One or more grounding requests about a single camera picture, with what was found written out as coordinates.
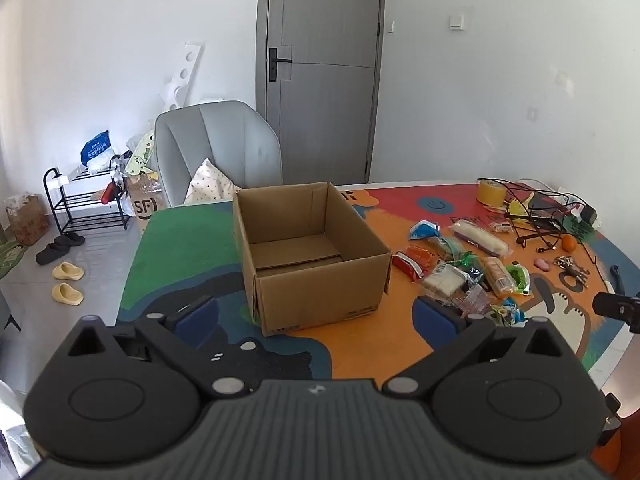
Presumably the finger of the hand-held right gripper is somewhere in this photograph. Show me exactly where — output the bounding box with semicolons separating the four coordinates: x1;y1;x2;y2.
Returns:
592;290;640;334

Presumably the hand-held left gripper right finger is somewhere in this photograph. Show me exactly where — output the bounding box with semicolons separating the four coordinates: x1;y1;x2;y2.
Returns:
382;295;568;398

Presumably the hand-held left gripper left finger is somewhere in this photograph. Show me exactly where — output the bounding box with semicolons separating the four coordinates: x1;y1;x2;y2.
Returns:
65;295;256;398

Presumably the clear bread packet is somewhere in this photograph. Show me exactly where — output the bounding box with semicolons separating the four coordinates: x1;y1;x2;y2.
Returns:
422;262;471;298

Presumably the clear candy packet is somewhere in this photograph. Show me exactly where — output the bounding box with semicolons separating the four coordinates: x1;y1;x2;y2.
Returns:
457;285;493;313

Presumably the red snack packet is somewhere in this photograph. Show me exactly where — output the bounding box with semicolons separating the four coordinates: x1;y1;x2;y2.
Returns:
391;251;425;281

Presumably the orange snack packet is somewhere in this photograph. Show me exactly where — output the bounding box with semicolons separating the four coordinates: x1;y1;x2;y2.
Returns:
406;245;441;268

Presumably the pale green snack packet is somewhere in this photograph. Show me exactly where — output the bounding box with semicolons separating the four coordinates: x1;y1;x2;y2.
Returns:
439;237;466;261

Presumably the small blue snack packet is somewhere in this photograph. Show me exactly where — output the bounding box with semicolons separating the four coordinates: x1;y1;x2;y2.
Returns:
500;297;526;323

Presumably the long white roll packet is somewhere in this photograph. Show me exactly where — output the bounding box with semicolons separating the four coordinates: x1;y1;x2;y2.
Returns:
449;221;511;257

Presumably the lime green snack packet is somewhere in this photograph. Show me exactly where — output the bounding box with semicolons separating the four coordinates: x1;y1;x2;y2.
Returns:
505;261;531;293

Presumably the brown cardboard box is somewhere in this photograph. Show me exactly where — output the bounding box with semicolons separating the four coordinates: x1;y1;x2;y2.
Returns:
232;181;393;337

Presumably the bunch of keys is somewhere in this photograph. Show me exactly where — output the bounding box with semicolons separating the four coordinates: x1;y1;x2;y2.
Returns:
555;255;591;292

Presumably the brown paper bag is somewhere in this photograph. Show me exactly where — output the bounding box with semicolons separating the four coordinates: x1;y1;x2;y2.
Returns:
127;172;168;222

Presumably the yellow slipper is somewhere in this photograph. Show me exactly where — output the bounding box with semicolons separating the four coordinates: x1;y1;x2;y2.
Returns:
52;282;85;306
52;261;85;281

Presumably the yellow tape roll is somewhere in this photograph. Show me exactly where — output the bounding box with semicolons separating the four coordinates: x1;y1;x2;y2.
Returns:
476;180;507;207

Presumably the white dotted cushion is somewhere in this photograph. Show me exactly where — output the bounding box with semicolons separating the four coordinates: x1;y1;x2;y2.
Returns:
183;158;241;206

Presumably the black metal shoe rack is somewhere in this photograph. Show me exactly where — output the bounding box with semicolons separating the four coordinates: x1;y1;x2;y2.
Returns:
42;167;132;235

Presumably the green and white printed bag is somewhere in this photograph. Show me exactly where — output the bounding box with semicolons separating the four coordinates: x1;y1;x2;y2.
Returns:
125;130;156;177

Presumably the grey upholstered chair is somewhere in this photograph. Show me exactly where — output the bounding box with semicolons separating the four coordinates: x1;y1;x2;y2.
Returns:
152;101;283;208

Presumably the small cardboard box with clutter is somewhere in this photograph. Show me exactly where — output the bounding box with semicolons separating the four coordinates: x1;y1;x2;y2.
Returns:
6;194;50;247

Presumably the green floor mat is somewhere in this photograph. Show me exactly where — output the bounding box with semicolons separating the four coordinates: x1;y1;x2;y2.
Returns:
0;240;30;278

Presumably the blue plastic bag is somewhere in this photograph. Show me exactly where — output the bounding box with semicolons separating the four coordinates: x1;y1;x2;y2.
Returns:
80;130;111;166

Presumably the white plastic bag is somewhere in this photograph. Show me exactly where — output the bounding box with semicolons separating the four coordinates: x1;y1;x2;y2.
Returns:
0;380;41;478

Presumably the grey door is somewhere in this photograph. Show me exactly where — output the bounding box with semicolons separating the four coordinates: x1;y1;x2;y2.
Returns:
256;0;387;185

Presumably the white foam board with holes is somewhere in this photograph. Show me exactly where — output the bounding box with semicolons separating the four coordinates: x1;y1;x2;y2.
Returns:
159;41;205;111

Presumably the black wire stand with cables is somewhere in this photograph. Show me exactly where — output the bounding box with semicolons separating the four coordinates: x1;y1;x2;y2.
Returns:
477;177;598;256

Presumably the black door handle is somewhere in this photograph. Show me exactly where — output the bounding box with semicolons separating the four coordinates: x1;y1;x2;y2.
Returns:
268;47;292;82

